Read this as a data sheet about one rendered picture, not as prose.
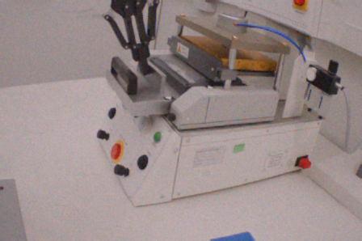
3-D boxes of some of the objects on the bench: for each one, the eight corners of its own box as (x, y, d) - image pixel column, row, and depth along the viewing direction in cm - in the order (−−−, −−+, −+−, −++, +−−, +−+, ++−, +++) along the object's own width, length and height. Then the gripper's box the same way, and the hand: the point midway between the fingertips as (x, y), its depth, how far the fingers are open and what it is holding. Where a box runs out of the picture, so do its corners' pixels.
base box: (246, 120, 123) (256, 74, 115) (312, 175, 93) (330, 124, 86) (96, 133, 99) (98, 77, 91) (141, 218, 69) (146, 150, 62)
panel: (97, 135, 97) (128, 78, 93) (131, 201, 73) (174, 130, 70) (91, 133, 96) (122, 74, 92) (124, 199, 72) (166, 127, 68)
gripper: (147, -30, 70) (165, 58, 83) (93, -14, 66) (114, 77, 79) (158, -28, 64) (178, 68, 77) (98, -11, 60) (122, 89, 73)
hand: (141, 59), depth 76 cm, fingers closed, pressing on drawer
